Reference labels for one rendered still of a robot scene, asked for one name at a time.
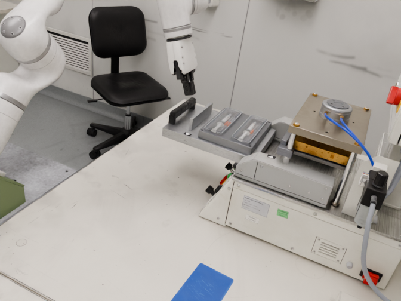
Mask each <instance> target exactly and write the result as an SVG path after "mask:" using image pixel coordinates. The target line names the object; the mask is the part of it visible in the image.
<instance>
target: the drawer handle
mask: <svg viewBox="0 0 401 301"><path fill-rule="evenodd" d="M195 105H196V99H195V98H194V97H191V98H189V99H188V100H186V101H185V102H184V103H182V104H181V105H179V106H178V107H176V108H175V109H173V110H172V111H171V112H170V114H169V121H168V123H170V124H173V125H174V124H175V122H176V118H177V117H179V116H180V115H181V114H182V113H184V112H185V111H187V110H188V109H193V110H194V109H195Z"/></svg>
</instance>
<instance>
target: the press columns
mask: <svg viewBox="0 0 401 301"><path fill-rule="evenodd" d="M296 136H297V135H296V134H292V133H291V134H290V137H289V140H288V144H287V147H286V148H287V149H288V150H292V149H293V146H294V143H295V139H296ZM356 157H357V154H356V153H353V152H351V153H350V156H349V158H348V161H347V164H346V167H345V169H344V172H343V175H342V177H341V180H340V182H339V185H338V187H337V190H336V193H335V195H334V198H333V199H332V200H331V202H330V203H331V204H332V205H333V206H336V207H337V206H339V205H340V202H339V201H340V198H341V196H342V193H343V190H344V188H345V185H346V183H347V180H348V177H349V175H350V173H351V169H352V168H353V165H354V162H355V160H356ZM289 159H290V158H287V157H285V156H284V157H283V163H284V164H288V163H289Z"/></svg>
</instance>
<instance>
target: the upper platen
mask: <svg viewBox="0 0 401 301"><path fill-rule="evenodd" d="M293 148H295V149H294V153H293V154H294V155H298V156H301V157H304V158H307V159H310V160H313V161H316V162H319V163H322V164H325V165H328V166H331V167H334V168H337V169H340V170H343V171H344V169H345V167H346V164H347V161H348V158H349V156H350V153H351V152H350V151H347V150H344V149H340V148H336V147H334V146H331V145H327V144H324V143H321V142H318V141H315V140H312V139H308V138H306V137H302V136H299V135H297V136H296V139H295V143H294V146H293Z"/></svg>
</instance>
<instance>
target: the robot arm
mask: <svg viewBox="0 0 401 301"><path fill-rule="evenodd" d="M156 1H157V5H158V10H159V15H160V18H161V24H162V29H163V33H164V38H168V39H167V40H166V41H167V43H166V47H167V55H168V63H169V69H170V72H171V75H176V76H177V80H181V83H182V84H183V89H184V95H185V96H191V95H194V94H196V90H195V85H194V76H193V74H194V72H195V68H196V67H197V60H196V54H195V49H194V46H193V42H192V39H191V37H192V35H189V34H190V33H192V25H191V22H190V15H194V14H198V13H201V12H203V11H205V10H206V9H207V7H208V4H209V0H156ZM63 3H64V0H22V1H21V3H19V4H18V5H17V6H16V7H15V8H13V9H12V10H11V11H10V12H9V13H8V14H7V15H6V16H5V17H4V18H3V20H2V21H1V24H0V43H1V45H2V47H3V48H4V49H5V51H6V52H7V53H8V54H9V55H11V56H12V57H13V58H14V59H15V60H17V61H18V62H19V63H20V66H19V67H18V68H17V69H16V70H15V71H13V72H10V73H6V72H0V155H1V153H2V151H3V150H4V148H5V146H6V144H7V143H8V141H9V139H10V137H11V135H12V133H13V131H14V130H15V128H16V126H17V124H18V122H19V120H20V119H21V117H22V115H23V113H24V111H25V110H26V108H27V106H28V104H29V102H30V100H31V99H32V97H33V96H34V95H35V94H36V93H37V92H39V91H41V90H42V89H44V88H46V87H47V86H49V85H51V84H53V83H54V82H56V81H57V80H58V79H59V78H60V77H61V75H62V74H63V71H64V68H65V65H66V57H65V55H64V52H63V50H62V49H61V47H60V46H59V45H58V43H57V42H56V41H55V40H54V39H53V37H52V36H51V35H50V34H49V33H48V32H47V30H46V20H47V18H48V16H53V15H55V14H57V13H58V12H59V11H60V9H61V7H62V6H63Z"/></svg>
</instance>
